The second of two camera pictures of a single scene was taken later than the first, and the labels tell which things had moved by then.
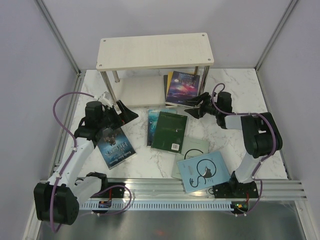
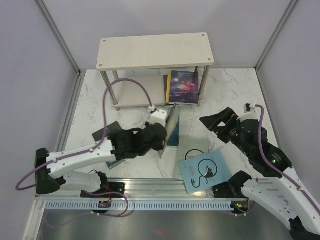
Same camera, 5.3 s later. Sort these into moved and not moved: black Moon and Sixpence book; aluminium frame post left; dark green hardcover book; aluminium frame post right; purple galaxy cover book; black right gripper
Moved: dark green hardcover book; black right gripper
Not moved: aluminium frame post right; aluminium frame post left; purple galaxy cover book; black Moon and Sixpence book
